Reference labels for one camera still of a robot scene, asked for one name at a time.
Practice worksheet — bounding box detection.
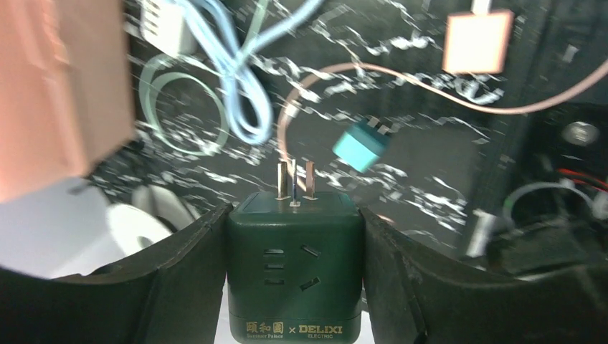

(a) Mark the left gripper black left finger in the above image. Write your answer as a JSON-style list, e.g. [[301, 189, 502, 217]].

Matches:
[[1, 204, 232, 343]]

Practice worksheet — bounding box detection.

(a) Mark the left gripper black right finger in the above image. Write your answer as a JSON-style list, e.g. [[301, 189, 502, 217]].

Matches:
[[360, 208, 607, 343]]

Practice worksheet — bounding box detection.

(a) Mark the dark green cube charger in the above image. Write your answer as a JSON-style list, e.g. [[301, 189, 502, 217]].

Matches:
[[226, 161, 365, 343]]

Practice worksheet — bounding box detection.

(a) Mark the teal plug adapter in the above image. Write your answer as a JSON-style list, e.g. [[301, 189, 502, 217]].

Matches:
[[333, 117, 393, 173]]

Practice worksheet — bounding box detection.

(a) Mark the pink translucent plastic storage box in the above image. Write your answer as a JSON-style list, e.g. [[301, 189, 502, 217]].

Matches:
[[1, 1, 135, 201]]

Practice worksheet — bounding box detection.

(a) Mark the small pink usb charger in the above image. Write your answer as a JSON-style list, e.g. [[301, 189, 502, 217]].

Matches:
[[442, 0, 514, 74]]

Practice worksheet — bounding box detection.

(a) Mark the white usb charging hub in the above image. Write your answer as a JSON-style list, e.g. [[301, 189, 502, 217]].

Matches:
[[140, 0, 196, 57]]

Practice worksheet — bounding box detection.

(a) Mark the thin white usb cable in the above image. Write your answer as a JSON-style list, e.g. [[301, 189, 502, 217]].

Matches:
[[138, 53, 231, 158]]

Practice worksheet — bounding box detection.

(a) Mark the thin pink usb cable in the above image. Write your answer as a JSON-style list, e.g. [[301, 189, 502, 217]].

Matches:
[[276, 59, 608, 191]]

